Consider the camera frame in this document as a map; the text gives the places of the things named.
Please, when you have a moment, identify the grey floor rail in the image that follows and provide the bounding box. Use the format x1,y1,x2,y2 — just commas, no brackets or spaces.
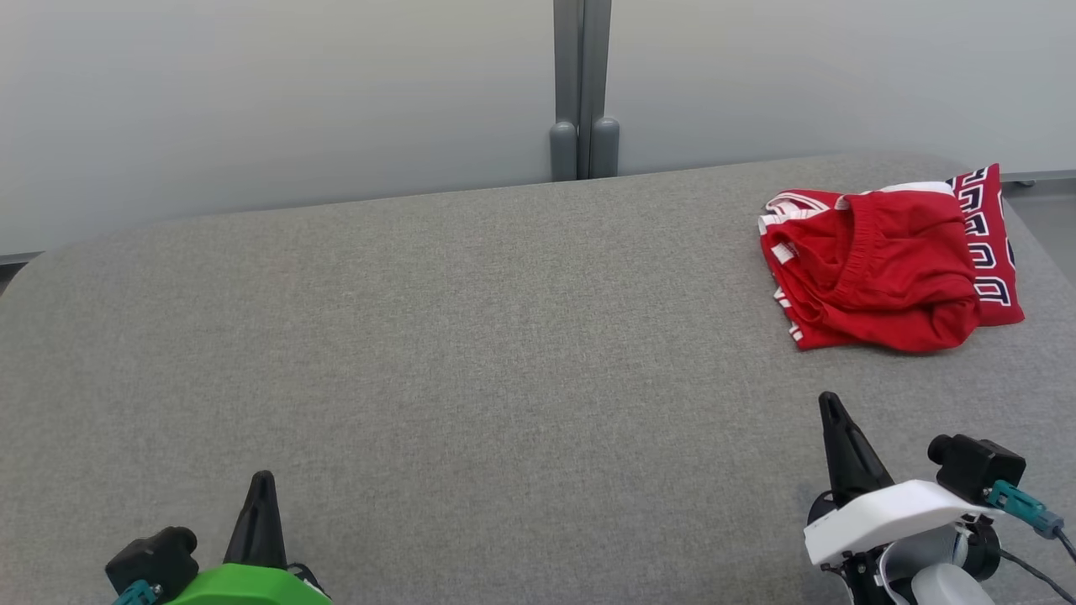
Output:
1000,170,1076,188

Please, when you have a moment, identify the red Bulls basketball jersey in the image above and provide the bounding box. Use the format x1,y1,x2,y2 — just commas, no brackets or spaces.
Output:
759,163,1026,350

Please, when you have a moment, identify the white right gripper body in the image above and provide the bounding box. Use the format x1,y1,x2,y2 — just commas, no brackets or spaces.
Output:
803,479,1006,566

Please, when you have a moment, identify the red basketball shorts white band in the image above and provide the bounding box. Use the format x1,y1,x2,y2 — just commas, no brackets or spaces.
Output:
761,181,984,355

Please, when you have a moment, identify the grey double partition post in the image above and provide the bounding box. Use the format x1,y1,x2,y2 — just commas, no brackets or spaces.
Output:
548,0,621,182

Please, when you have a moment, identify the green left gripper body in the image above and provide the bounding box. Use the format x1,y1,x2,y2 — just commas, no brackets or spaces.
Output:
166,563,334,605

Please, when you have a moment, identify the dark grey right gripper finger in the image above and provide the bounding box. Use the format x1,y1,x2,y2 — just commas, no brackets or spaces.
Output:
829,392,895,498
817,392,860,505

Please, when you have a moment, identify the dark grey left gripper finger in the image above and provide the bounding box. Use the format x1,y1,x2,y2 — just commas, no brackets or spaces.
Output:
257,471,289,568
222,471,265,568

